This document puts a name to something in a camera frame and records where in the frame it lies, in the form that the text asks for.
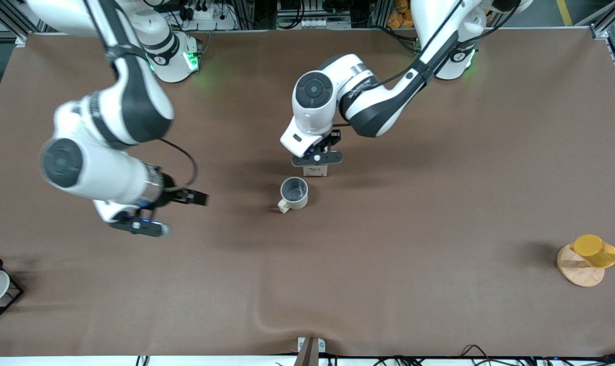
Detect cream cup grey inside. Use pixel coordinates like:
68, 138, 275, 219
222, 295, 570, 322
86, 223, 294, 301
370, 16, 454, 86
278, 176, 309, 214

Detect yellow cup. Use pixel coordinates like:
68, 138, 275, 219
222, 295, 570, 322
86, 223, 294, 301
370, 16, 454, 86
571, 234, 615, 268

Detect white power strip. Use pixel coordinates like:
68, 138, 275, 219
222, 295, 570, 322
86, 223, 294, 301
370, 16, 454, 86
279, 17, 352, 30
188, 5, 237, 31

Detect orange snack bags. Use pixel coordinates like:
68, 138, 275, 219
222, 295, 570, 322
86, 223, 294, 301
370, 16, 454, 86
387, 0, 416, 29

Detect brown wooden bar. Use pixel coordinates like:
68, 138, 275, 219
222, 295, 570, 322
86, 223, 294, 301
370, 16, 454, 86
294, 338, 319, 366

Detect wooden mug stand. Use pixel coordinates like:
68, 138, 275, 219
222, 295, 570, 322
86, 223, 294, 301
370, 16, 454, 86
557, 243, 615, 288

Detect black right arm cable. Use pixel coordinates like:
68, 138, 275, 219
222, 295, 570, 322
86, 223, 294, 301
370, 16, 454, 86
84, 0, 198, 191

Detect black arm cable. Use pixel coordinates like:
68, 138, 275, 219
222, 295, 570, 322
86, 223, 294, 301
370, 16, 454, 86
333, 0, 516, 128
84, 0, 198, 191

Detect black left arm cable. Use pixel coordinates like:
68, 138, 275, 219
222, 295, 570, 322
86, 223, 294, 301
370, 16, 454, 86
333, 0, 516, 128

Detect black wire rack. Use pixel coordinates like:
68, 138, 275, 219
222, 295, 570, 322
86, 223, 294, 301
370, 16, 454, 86
0, 247, 24, 328

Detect grey metal table bracket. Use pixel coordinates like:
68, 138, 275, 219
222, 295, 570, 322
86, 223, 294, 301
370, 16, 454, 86
297, 337, 326, 353

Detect black looped floor cable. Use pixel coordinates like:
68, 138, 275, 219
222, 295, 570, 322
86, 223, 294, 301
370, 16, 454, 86
462, 344, 493, 359

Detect long black floor cable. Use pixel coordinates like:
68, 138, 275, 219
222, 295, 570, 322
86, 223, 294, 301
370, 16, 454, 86
333, 352, 615, 365

